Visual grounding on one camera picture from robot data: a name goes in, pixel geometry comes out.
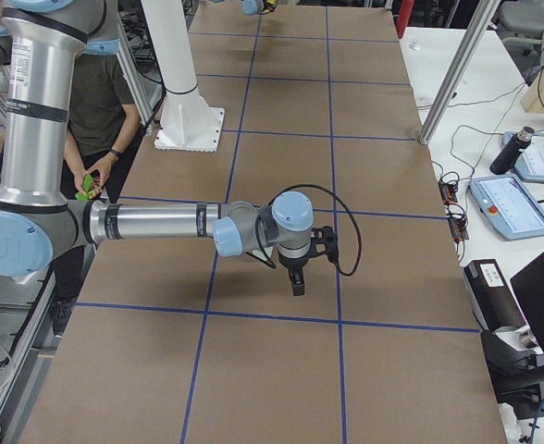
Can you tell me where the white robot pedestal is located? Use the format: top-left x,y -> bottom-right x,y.
142,0 -> 225,153

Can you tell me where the person in dark shirt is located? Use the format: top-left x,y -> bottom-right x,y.
49,45 -> 142,339

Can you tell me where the blue teach pendant far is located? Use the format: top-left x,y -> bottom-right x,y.
513,132 -> 544,183

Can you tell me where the green object in hands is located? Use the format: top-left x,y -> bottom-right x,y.
75,174 -> 95,201

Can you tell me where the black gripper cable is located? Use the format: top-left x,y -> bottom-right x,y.
248,184 -> 363,278

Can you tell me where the blue teach pendant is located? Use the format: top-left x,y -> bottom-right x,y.
469,174 -> 544,241
513,132 -> 544,183

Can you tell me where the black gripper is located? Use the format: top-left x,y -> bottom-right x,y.
285,262 -> 305,296

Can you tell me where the black box with label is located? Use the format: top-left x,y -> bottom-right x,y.
464,259 -> 526,332

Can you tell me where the blue teach pendant near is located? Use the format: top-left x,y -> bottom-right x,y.
469,174 -> 544,241

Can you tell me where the brown table mat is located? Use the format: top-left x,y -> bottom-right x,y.
7,4 -> 509,444

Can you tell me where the black monitor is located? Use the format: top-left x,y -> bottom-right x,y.
481,252 -> 544,419

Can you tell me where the aluminium post on table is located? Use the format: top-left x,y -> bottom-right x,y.
418,0 -> 500,145

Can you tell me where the black water bottle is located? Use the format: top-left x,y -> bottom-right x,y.
489,126 -> 535,175

